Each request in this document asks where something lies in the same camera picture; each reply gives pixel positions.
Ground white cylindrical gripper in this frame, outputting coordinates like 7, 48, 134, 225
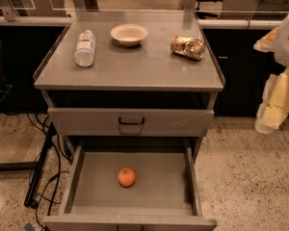
253, 13, 289, 134

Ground orange fruit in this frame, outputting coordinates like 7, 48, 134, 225
118, 167, 136, 188

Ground grey drawer cabinet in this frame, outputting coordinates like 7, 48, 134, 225
33, 9, 226, 231

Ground open grey middle drawer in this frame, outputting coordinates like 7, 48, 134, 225
44, 147, 217, 231

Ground closed grey top drawer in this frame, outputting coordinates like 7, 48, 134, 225
48, 108, 214, 137

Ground crumpled gold snack bag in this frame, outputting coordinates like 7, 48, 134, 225
171, 36, 205, 61

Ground white paper bowl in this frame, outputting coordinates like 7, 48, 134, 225
111, 24, 148, 47

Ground clear plastic water bottle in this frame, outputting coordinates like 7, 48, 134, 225
74, 30, 95, 67

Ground black drawer handle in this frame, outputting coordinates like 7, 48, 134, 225
118, 117, 145, 126

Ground black floor cables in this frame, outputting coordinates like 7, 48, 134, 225
25, 112, 74, 231

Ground black table leg frame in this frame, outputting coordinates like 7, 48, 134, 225
0, 124, 56, 209

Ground white horizontal rail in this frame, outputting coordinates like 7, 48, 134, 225
0, 15, 283, 31

